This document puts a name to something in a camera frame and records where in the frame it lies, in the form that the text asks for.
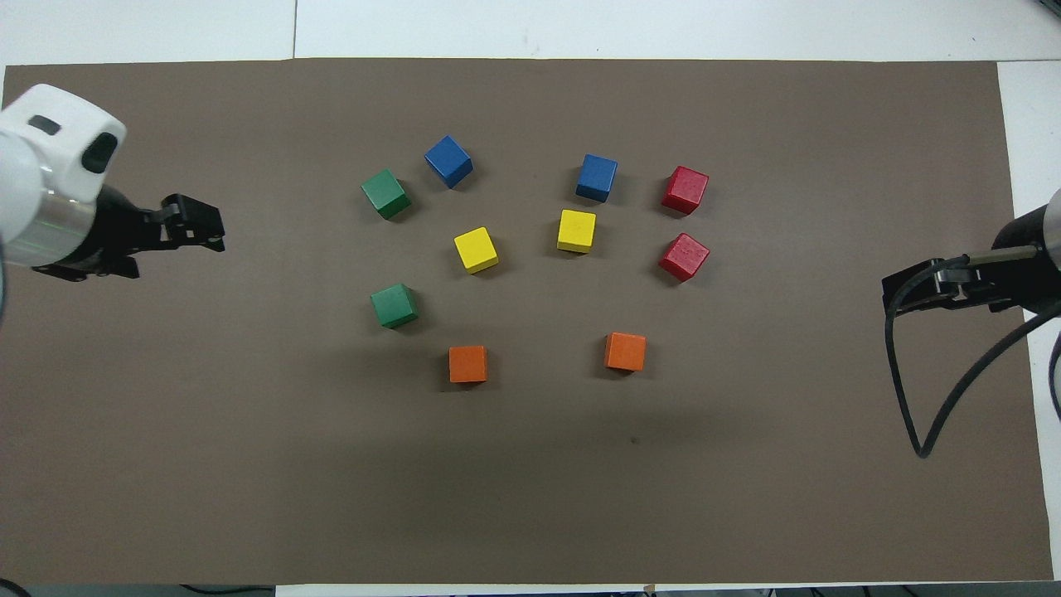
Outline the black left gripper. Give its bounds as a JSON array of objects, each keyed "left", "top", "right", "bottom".
[{"left": 33, "top": 184, "right": 227, "bottom": 283}]

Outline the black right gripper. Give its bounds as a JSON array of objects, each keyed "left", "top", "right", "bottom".
[{"left": 881, "top": 207, "right": 1061, "bottom": 317}]

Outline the green wooden block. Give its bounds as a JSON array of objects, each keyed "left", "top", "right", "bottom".
[
  {"left": 360, "top": 168, "right": 413, "bottom": 221},
  {"left": 370, "top": 283, "right": 420, "bottom": 330}
]

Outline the red wooden block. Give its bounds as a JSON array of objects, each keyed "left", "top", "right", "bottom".
[
  {"left": 658, "top": 232, "right": 711, "bottom": 284},
  {"left": 661, "top": 165, "right": 710, "bottom": 216}
]

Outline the blue wooden block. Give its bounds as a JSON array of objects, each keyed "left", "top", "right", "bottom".
[
  {"left": 574, "top": 153, "right": 619, "bottom": 204},
  {"left": 424, "top": 134, "right": 475, "bottom": 190}
]

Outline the yellow wooden block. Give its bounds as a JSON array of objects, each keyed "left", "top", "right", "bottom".
[
  {"left": 556, "top": 209, "right": 598, "bottom": 255},
  {"left": 453, "top": 226, "right": 501, "bottom": 275}
]

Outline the orange wooden block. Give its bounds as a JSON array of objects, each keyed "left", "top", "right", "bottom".
[
  {"left": 448, "top": 345, "right": 490, "bottom": 385},
  {"left": 603, "top": 332, "right": 647, "bottom": 373}
]

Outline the brown table mat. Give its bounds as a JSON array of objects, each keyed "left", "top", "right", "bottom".
[{"left": 0, "top": 58, "right": 1054, "bottom": 585}]

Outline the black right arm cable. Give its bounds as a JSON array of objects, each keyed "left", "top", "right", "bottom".
[{"left": 884, "top": 247, "right": 1061, "bottom": 459}]

